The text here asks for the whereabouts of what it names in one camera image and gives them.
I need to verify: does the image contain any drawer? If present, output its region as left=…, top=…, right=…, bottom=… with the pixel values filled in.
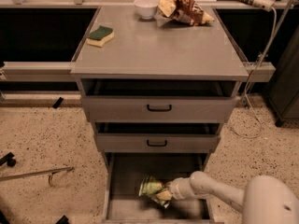
left=103, top=153, right=214, bottom=224
left=80, top=78, right=236, bottom=123
left=93, top=122, right=221, bottom=153

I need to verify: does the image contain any green jalapeno chip bag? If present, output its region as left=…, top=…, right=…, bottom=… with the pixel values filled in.
left=138, top=175, right=171, bottom=208

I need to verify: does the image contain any brown yellow chip bag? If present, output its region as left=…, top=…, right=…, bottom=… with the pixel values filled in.
left=158, top=0, right=214, bottom=26

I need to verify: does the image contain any grey drawer cabinet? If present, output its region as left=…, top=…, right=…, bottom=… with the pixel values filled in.
left=70, top=5, right=249, bottom=224

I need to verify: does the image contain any white bowl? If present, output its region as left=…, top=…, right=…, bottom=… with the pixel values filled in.
left=134, top=0, right=158, bottom=20

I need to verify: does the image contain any green yellow sponge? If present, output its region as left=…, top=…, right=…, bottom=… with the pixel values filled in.
left=86, top=26, right=114, bottom=48

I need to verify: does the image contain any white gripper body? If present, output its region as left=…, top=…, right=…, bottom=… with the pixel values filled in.
left=169, top=177, right=195, bottom=200

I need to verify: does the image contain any middle drawer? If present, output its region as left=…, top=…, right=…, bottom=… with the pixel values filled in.
left=93, top=122, right=221, bottom=153

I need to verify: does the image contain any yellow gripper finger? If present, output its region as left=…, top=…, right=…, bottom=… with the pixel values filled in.
left=156, top=189, right=172, bottom=201

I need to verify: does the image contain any black caster wheel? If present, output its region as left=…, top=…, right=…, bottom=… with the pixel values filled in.
left=0, top=152, right=16, bottom=167

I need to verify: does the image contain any aluminium frame rail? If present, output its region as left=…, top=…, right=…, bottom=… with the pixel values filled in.
left=0, top=62, right=74, bottom=82

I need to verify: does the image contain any bottom drawer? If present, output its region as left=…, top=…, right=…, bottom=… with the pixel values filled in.
left=103, top=153, right=214, bottom=224

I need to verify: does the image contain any metal rod on floor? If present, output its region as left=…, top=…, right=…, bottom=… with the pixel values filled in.
left=0, top=167, right=74, bottom=186

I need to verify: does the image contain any top drawer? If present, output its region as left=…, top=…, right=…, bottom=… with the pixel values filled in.
left=80, top=78, right=236, bottom=123

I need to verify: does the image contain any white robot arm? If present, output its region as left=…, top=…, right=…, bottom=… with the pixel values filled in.
left=157, top=171, right=299, bottom=224

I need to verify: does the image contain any black floor bracket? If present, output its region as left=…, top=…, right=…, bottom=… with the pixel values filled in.
left=52, top=97, right=64, bottom=109

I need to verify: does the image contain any dark cabinet at right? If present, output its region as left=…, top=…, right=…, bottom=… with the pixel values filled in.
left=264, top=27, right=299, bottom=127

